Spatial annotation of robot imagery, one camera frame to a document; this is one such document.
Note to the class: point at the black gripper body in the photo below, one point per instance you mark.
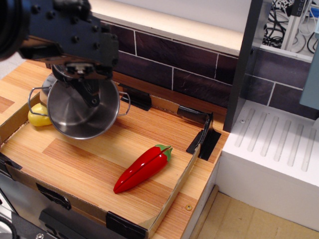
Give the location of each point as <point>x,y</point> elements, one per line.
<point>64,33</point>

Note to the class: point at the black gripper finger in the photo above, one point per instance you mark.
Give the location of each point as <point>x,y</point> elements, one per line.
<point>88,90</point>

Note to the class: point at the stainless steel pot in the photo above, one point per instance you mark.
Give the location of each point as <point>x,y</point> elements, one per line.
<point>72,117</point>

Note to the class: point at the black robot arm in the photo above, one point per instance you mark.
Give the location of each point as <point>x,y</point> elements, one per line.
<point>14,20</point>

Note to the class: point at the cardboard fence with black tape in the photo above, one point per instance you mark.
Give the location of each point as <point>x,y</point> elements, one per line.
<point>47,175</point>

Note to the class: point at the yellow toy potato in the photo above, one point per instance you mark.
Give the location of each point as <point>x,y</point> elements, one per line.
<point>39,117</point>

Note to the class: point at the red toy chili pepper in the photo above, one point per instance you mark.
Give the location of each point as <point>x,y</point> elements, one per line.
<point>147,165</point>

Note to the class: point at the beige wooden shelf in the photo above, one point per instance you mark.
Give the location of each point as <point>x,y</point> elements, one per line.
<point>168,26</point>

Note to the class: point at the brass screw grommet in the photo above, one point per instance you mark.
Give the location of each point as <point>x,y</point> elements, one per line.
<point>188,207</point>

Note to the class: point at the white ridged drainboard unit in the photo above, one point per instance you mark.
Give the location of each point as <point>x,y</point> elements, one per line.
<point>271,162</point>

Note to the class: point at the dark grey vertical post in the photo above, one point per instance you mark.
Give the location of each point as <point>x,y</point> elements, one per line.
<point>251,43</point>

